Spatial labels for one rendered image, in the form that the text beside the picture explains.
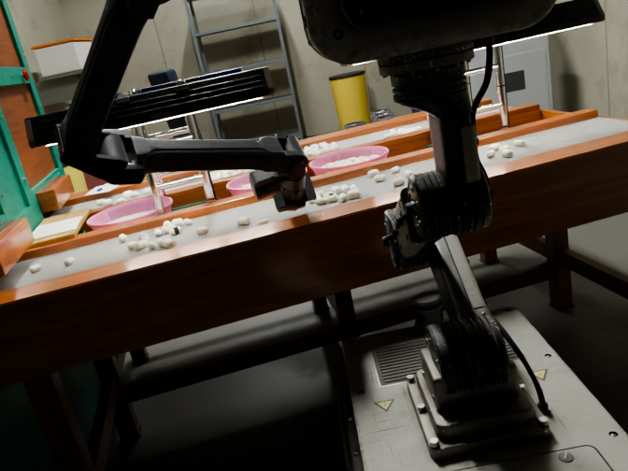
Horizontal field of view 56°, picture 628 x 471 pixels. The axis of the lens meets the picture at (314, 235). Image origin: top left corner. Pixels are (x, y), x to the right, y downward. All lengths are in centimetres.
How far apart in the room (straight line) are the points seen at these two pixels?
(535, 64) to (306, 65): 391
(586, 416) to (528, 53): 336
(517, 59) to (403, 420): 336
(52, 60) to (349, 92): 312
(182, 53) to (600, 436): 709
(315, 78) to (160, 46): 193
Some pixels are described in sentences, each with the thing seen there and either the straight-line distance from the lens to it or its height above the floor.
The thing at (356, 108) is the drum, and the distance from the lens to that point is 705.
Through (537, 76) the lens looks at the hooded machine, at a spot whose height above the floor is 63.
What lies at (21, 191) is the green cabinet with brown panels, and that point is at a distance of 207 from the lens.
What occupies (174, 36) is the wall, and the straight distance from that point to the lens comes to 775.
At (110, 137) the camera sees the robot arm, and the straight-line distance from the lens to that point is 117.
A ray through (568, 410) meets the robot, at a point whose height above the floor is 47.
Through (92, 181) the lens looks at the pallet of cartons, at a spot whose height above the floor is 27.
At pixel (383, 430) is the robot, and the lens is 113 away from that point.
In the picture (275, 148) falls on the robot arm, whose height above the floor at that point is 96.
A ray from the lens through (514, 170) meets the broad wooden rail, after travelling 152.
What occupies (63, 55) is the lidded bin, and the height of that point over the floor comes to 146.
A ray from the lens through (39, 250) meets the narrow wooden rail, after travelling 181.
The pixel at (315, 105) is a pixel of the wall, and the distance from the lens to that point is 767.
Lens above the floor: 116
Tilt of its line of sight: 18 degrees down
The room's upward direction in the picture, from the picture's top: 12 degrees counter-clockwise
